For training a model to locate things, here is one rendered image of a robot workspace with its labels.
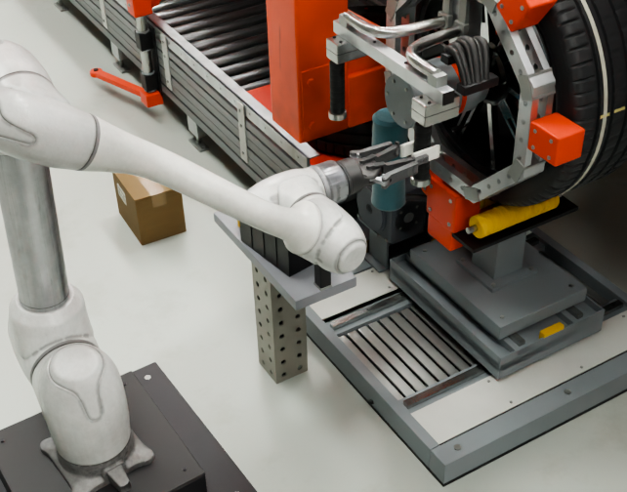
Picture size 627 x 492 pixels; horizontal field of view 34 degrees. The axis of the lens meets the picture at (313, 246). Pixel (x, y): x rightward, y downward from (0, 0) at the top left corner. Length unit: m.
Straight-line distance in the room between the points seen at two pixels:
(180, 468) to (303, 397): 0.70
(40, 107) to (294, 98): 1.18
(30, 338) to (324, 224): 0.66
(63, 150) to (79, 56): 2.91
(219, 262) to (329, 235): 1.41
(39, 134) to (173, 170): 0.26
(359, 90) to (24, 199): 1.19
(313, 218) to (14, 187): 0.55
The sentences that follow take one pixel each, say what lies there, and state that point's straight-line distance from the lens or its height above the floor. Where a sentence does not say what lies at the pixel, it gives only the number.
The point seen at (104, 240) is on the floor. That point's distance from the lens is 3.40.
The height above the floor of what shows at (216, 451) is 0.30.
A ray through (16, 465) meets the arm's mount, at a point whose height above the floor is 0.36.
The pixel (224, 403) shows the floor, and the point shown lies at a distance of 2.78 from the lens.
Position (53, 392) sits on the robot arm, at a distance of 2.01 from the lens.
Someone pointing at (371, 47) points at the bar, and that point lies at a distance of 2.28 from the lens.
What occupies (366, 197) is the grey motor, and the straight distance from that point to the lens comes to 2.88.
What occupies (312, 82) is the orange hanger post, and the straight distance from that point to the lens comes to 2.72.
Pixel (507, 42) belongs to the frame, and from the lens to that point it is 2.21.
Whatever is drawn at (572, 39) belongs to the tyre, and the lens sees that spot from 2.20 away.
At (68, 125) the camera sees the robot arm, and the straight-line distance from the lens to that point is 1.70.
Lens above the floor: 1.98
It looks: 37 degrees down
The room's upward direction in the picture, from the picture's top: 2 degrees counter-clockwise
